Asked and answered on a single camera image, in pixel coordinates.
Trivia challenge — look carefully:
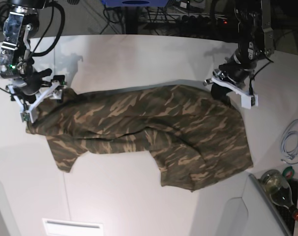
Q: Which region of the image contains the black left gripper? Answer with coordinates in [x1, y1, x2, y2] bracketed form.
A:
[203, 58, 256, 103]

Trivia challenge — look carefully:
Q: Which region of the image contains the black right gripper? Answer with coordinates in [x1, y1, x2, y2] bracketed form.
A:
[15, 69, 65, 116]

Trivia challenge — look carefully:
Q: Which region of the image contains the camouflage t-shirt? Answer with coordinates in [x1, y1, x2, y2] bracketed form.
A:
[26, 85, 253, 191]

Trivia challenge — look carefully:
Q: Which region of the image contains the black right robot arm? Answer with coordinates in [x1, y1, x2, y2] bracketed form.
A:
[0, 0, 66, 122]

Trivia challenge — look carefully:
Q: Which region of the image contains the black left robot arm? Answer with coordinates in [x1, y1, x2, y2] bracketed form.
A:
[204, 0, 274, 107]

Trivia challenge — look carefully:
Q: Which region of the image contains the black power strip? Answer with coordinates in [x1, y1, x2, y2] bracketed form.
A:
[176, 15, 229, 29]

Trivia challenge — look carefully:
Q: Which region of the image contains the green tape roll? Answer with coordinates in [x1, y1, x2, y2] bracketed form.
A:
[282, 166, 295, 180]

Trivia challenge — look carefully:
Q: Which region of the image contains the blue box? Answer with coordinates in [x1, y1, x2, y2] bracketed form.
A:
[101, 0, 169, 7]

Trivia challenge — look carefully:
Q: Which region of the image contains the clear glass bottle red cap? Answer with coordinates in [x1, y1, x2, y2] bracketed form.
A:
[260, 170, 298, 221]

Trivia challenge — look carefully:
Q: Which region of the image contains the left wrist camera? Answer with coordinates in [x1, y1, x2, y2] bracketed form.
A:
[241, 94, 258, 109]

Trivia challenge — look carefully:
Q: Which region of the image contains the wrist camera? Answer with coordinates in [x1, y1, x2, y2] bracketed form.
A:
[241, 94, 258, 109]
[20, 110, 38, 123]

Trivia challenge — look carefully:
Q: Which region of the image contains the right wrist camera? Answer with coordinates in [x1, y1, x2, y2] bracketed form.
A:
[20, 110, 38, 123]

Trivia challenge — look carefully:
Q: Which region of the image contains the white coiled cable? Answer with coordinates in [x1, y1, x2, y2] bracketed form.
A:
[279, 116, 298, 165]

